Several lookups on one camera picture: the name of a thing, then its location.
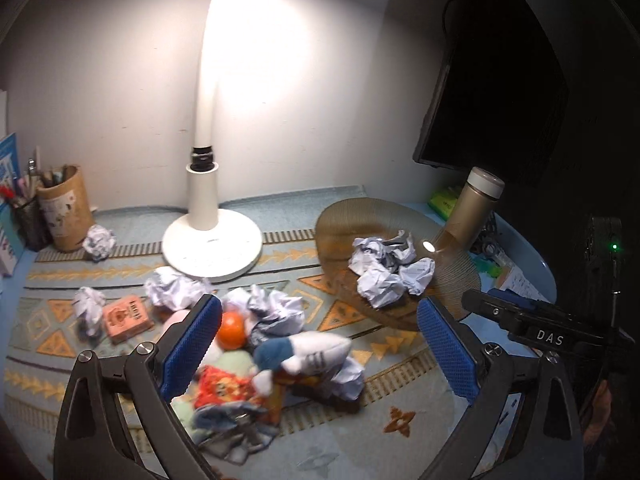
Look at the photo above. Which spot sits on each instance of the white blue plush toy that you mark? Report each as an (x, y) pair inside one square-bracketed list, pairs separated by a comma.
[(315, 352)]

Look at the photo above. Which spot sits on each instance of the gold thermos bottle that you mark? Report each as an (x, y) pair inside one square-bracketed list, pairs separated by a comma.
[(470, 210)]

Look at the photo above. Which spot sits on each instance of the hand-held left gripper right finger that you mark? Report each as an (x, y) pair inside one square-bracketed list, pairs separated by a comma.
[(447, 350)]

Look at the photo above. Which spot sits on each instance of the black mesh pen holder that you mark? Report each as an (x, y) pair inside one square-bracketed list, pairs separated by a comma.
[(30, 225)]

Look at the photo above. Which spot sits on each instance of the grey blue crumpled cloth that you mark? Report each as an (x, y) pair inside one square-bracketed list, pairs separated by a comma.
[(235, 440)]

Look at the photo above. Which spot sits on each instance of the red snack wrapper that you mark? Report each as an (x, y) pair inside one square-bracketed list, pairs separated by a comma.
[(225, 387)]

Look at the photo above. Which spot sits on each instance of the crumpled paper ball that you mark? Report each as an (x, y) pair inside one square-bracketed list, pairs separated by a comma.
[(350, 377), (99, 242), (172, 287), (272, 312), (419, 275), (89, 310), (399, 247), (367, 255), (382, 287)]

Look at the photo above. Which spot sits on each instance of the brown woven basket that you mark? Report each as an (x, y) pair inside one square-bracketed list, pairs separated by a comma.
[(340, 230)]

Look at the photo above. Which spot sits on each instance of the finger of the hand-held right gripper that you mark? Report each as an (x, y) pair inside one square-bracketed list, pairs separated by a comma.
[(520, 301), (545, 335)]

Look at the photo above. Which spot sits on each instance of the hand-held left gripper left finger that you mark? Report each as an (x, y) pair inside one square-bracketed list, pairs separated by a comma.
[(192, 345)]

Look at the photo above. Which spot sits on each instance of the stack of papers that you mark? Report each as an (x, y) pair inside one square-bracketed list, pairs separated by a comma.
[(512, 277)]

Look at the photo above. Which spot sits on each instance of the blue book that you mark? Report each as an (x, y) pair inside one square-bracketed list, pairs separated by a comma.
[(7, 165)]

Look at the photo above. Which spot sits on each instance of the beige pen cup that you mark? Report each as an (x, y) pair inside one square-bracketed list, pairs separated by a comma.
[(62, 215)]

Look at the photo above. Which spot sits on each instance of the orange mandarin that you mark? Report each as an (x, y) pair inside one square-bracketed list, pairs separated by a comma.
[(232, 331)]

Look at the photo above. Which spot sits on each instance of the dark key bundle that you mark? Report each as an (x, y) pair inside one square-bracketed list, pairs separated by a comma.
[(484, 240)]

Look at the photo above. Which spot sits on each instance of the person's right forearm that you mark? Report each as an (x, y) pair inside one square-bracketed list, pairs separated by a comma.
[(600, 420)]

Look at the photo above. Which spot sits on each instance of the black monitor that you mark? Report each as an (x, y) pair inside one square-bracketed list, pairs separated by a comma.
[(495, 75)]

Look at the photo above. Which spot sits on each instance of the white desk lamp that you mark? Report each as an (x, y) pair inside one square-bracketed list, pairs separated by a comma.
[(205, 200)]

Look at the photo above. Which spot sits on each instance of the pink cardboard box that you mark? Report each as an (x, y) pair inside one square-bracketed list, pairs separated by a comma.
[(127, 319)]

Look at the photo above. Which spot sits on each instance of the bundle of pens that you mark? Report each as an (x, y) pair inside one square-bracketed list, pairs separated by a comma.
[(30, 180)]

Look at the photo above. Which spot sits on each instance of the patterned table mat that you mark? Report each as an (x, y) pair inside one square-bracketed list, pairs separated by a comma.
[(125, 270)]

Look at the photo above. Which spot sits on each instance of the green packet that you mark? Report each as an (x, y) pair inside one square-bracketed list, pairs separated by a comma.
[(444, 201)]

